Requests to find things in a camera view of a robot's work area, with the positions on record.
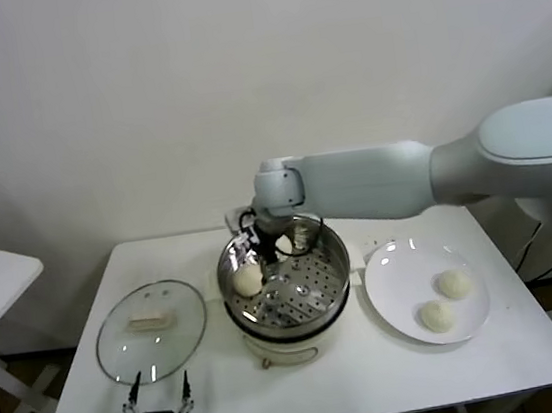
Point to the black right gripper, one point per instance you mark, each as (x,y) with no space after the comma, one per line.
(266,240)

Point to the white steamed baozi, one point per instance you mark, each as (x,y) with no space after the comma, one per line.
(246,280)
(437,317)
(453,284)
(285,244)

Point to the round glass pot lid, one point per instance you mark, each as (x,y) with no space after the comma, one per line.
(150,333)

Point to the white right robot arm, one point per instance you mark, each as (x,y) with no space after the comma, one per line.
(363,180)

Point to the stainless steel steamer basket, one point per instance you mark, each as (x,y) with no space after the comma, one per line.
(314,272)

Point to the round white plate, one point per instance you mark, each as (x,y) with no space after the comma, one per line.
(402,292)

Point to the white side table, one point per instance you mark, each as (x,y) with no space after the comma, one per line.
(3,280)

